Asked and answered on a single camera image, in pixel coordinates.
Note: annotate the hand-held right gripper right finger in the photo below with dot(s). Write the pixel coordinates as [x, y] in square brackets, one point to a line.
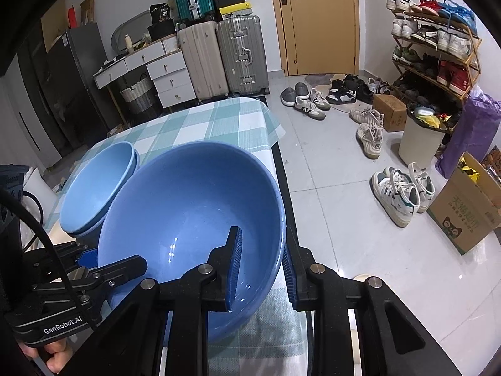
[288, 278]

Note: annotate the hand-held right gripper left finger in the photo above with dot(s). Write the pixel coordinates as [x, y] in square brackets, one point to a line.
[235, 270]

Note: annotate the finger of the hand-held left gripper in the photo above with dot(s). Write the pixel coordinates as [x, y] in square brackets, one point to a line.
[117, 270]
[88, 259]

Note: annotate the blue bowl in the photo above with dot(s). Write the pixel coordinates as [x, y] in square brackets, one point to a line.
[94, 188]
[84, 233]
[188, 211]

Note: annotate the person's left hand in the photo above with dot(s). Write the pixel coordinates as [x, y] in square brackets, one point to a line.
[54, 356]

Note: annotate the white green sneaker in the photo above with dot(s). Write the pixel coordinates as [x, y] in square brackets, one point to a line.
[422, 188]
[395, 199]

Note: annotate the small open cardboard box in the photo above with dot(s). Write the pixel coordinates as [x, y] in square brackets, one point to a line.
[117, 130]

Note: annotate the teal checked tablecloth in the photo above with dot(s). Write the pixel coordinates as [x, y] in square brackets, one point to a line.
[219, 117]

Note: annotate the dark glass cabinet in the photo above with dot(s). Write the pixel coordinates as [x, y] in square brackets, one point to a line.
[43, 98]

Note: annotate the woven laundry basket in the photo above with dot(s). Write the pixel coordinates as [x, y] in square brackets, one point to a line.
[139, 98]

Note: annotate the scattered loose shoes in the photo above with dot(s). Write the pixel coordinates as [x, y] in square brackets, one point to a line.
[309, 105]

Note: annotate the black refrigerator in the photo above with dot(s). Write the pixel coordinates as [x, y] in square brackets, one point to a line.
[86, 78]

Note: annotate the cat print cardboard box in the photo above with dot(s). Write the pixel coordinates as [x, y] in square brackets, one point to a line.
[462, 211]

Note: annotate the white trash bin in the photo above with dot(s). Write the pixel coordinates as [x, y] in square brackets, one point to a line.
[418, 145]

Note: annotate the small brown cardboard box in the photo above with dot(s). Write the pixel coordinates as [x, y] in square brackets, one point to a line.
[391, 111]

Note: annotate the white desk with drawers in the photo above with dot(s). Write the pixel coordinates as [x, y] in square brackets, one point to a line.
[172, 82]

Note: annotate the grey door mat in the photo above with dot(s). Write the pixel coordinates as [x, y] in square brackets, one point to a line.
[319, 80]

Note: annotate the beige suitcase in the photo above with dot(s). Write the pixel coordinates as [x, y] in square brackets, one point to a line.
[201, 62]

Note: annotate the silver suitcase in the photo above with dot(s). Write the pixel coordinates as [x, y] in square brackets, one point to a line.
[235, 55]

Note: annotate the white bottle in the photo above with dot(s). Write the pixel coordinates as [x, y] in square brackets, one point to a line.
[127, 43]

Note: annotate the flat cardboard sheet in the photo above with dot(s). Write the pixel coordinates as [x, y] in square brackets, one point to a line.
[54, 27]

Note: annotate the oval mirror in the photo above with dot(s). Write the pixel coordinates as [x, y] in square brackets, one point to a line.
[133, 27]

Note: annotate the purple bag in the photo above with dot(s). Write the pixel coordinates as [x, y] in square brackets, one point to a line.
[469, 125]

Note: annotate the black fabric bin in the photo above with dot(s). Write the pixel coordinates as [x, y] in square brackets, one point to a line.
[160, 30]

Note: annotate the red paper bag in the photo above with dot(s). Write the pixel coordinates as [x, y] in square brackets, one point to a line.
[71, 16]

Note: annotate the small cardboard piece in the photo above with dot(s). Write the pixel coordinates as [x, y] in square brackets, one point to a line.
[87, 9]

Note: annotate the wooden door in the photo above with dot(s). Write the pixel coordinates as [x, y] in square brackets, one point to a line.
[321, 27]

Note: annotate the black packet white label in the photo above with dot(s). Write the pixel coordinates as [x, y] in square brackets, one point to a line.
[160, 13]

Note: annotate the yellow black shoe box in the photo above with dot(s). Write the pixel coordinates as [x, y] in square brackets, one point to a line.
[237, 10]

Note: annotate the shoe rack with shoes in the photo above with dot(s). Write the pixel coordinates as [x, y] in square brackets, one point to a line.
[450, 41]

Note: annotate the wooden shoe rack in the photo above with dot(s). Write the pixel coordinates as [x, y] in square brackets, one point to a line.
[474, 53]

